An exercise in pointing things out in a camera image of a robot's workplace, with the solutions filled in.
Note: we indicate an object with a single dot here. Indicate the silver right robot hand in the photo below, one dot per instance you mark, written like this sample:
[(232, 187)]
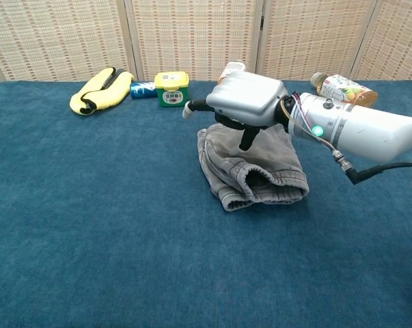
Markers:
[(250, 97)]

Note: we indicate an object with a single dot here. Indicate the yellow and black cloth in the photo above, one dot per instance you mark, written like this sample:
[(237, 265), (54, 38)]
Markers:
[(105, 90)]

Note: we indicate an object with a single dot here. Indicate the green box with yellow lid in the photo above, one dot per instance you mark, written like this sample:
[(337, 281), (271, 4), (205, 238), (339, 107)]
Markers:
[(171, 89)]

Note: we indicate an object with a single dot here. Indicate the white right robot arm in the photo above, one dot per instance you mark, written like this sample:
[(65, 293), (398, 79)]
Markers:
[(359, 126)]

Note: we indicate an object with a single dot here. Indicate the blue can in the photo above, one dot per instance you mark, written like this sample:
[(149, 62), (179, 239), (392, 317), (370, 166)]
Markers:
[(142, 90)]

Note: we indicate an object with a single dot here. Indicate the amber drink bottle white label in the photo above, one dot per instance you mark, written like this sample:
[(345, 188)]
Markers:
[(230, 67)]

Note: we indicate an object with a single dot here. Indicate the woven folding screen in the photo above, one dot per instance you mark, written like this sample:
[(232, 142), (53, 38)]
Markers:
[(199, 37)]

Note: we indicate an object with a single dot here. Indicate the tea bottle with fruit label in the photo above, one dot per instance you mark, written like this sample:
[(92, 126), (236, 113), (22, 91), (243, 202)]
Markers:
[(345, 89)]

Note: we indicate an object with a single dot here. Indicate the grey shorts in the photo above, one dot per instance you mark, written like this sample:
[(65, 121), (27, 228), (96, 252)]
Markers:
[(260, 171)]

